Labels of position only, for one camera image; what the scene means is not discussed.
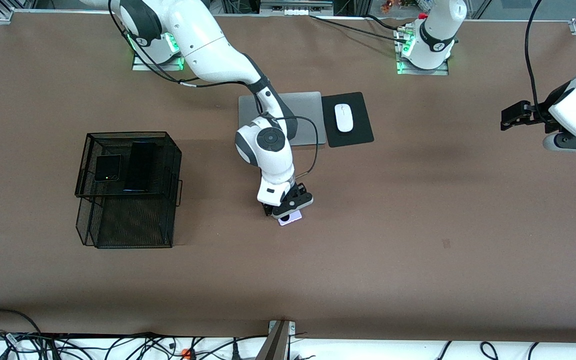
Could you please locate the lilac flip phone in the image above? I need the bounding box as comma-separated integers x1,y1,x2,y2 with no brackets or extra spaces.
278,210,303,227

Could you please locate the black slab smartphone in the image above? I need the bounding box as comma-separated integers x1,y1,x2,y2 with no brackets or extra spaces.
123,142,158,193

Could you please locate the black flip phone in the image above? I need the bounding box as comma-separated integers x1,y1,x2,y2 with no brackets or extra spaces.
93,154,123,182

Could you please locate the silver closed laptop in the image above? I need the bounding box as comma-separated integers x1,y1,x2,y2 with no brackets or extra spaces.
238,91,328,147

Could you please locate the black mouse pad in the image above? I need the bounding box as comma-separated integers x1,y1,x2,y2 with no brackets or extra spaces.
321,91,375,148

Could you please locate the white computer mouse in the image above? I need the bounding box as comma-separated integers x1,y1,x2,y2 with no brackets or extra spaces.
334,103,354,133

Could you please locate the black mesh two-tier tray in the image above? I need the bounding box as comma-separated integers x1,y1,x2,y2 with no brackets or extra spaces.
74,131,184,249

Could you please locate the white power strip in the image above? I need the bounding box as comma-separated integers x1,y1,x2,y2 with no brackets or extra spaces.
259,0,334,16

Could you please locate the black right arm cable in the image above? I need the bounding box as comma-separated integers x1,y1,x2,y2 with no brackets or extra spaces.
108,0,319,180

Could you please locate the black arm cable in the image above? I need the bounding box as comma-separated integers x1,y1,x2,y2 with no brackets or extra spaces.
524,0,576,121
108,0,319,180

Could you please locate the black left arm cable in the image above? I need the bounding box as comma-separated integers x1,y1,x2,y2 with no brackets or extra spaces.
524,0,576,121

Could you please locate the aluminium left arm base plate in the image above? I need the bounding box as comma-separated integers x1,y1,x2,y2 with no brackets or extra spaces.
395,27,450,76

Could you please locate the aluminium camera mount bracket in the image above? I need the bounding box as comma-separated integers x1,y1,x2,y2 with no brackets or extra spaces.
255,319,297,360

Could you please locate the black cable across table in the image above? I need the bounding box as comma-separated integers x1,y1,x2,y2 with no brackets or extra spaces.
309,14,409,43

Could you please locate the aluminium right arm base plate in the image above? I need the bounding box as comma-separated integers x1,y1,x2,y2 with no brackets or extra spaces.
132,30,186,72

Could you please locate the black looped cable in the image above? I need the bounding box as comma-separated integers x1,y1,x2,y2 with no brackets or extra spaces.
0,308,44,360

